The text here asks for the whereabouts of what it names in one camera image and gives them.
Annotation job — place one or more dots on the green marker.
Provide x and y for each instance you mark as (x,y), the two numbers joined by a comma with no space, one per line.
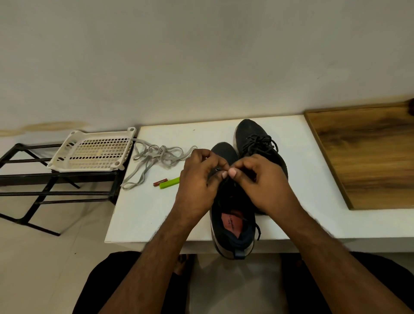
(171,182)

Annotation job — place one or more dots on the person's right hand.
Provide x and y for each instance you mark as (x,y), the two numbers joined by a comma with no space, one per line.
(268,187)

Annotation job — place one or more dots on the person's bare foot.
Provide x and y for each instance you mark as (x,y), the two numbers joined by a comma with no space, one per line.
(182,264)

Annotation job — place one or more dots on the person's left hand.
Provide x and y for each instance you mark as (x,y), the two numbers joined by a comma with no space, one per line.
(197,187)

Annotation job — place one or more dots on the dark sneaker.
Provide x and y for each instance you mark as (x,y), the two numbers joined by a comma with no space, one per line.
(233,244)
(249,129)

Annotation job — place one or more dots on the small red stick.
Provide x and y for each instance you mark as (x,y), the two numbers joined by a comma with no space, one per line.
(159,182)

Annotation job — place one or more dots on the white perforated plastic tray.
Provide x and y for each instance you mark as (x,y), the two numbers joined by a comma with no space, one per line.
(90,150)

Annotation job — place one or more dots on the person's right forearm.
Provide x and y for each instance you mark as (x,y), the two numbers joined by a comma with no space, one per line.
(343,265)

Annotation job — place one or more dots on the grey shoelaces bundle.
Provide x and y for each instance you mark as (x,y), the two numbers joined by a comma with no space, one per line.
(152,155)

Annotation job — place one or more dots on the black metal rack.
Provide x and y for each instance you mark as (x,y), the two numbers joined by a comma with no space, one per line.
(61,176)

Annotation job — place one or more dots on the wooden board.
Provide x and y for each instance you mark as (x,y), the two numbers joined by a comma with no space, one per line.
(375,152)

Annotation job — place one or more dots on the person's left forearm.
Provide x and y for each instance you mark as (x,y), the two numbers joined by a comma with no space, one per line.
(149,265)

